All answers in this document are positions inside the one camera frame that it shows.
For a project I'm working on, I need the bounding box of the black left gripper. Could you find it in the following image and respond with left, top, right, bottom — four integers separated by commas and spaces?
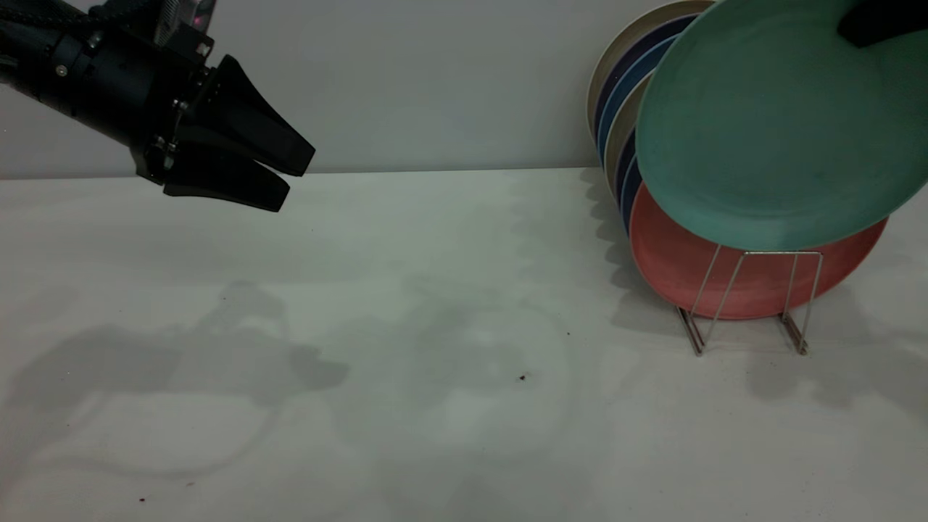
72, 33, 317, 213

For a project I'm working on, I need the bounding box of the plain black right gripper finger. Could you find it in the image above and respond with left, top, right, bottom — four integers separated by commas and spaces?
837, 0, 928, 49

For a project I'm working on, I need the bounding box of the green round plate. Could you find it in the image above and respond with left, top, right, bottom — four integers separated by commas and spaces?
635, 0, 928, 252

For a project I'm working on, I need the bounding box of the teal blue round plate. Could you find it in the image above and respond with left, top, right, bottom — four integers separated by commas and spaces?
597, 33, 679, 166

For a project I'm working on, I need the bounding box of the dark navy round plate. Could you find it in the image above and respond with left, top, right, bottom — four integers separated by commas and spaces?
593, 13, 698, 142

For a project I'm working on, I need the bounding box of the beige round plate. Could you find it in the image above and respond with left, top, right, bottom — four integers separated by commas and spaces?
586, 0, 717, 146
603, 71, 653, 198

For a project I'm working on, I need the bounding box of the dark purple round plate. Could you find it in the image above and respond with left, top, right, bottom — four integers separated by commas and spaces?
614, 127, 639, 211

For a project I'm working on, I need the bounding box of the pink round plate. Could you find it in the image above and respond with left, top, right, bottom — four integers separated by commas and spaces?
629, 181, 890, 320

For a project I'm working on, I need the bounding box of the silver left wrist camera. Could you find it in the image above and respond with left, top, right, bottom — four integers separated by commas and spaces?
154, 0, 218, 53

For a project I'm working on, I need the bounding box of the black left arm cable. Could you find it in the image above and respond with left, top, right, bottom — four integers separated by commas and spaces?
0, 0, 169, 31

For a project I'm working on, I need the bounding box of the metal wire plate rack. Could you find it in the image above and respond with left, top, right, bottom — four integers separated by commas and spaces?
676, 243, 824, 357

